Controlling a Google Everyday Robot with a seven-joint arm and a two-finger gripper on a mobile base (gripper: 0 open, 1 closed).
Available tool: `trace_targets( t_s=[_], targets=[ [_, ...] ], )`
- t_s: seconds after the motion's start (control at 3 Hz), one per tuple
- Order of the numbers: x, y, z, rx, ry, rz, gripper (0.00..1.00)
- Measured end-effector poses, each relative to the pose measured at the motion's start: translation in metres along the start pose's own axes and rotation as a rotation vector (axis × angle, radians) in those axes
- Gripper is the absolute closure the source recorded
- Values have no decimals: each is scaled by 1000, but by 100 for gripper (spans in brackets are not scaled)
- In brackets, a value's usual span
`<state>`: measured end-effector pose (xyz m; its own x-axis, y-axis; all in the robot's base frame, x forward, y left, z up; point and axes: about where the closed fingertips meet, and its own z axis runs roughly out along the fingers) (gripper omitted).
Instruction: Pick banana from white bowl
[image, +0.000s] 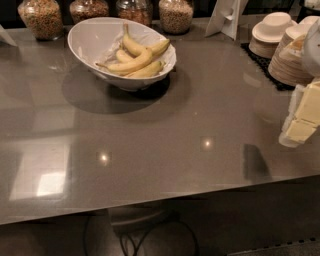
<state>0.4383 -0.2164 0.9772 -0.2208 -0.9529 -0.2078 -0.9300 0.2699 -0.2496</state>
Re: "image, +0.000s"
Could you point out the stack paper bowls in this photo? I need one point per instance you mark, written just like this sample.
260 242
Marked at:
267 34
286 64

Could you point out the black rubber mat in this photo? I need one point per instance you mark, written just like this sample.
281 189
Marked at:
263 64

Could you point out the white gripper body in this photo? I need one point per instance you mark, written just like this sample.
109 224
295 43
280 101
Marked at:
313 50

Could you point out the glass cereal jar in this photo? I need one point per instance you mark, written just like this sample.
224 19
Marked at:
43 18
140 11
85 9
176 15

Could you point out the white folded sign card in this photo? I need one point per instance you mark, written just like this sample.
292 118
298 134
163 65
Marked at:
225 18

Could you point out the front stack paper bowls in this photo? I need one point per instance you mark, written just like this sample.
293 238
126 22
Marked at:
286 64

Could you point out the back stack paper bowls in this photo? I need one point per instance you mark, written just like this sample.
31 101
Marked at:
267 34

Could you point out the white paper bowl liner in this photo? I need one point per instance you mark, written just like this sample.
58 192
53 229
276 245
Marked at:
169 57

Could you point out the long front yellow banana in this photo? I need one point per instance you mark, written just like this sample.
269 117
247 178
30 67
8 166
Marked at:
141 61

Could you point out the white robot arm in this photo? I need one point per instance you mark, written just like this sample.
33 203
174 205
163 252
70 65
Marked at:
310 52

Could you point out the white tilted ceramic bowl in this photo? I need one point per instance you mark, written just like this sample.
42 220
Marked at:
91 38

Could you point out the left white card corner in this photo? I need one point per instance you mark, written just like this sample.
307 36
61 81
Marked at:
5 37

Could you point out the small hidden yellow banana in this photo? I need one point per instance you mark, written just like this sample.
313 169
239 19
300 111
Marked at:
123 57

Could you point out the leftmost glass cereal jar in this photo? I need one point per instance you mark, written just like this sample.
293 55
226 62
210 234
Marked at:
43 18

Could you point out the curved back yellow banana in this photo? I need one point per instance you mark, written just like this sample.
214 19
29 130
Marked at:
136 48

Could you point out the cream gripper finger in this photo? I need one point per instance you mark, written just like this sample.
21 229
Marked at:
295 100
306 119

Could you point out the table pedestal base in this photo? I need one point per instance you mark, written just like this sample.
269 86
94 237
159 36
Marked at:
137 217

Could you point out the lowest yellow banana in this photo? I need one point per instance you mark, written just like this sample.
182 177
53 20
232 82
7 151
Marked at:
150 70

